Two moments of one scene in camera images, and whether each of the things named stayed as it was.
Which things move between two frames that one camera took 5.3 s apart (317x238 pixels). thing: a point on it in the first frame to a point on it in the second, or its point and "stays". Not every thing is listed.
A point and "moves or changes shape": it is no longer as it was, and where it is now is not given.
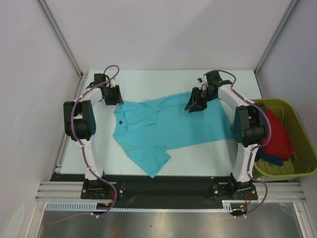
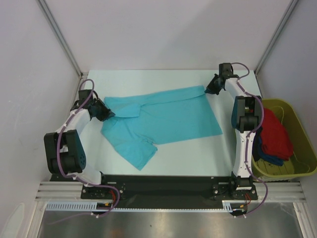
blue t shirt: [260, 155] stays
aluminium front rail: [267, 192] stays
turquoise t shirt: [149, 128] moves or changes shape
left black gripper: [117, 98] to [106, 113]
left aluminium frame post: [58, 30] stays
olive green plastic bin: [302, 160] stays
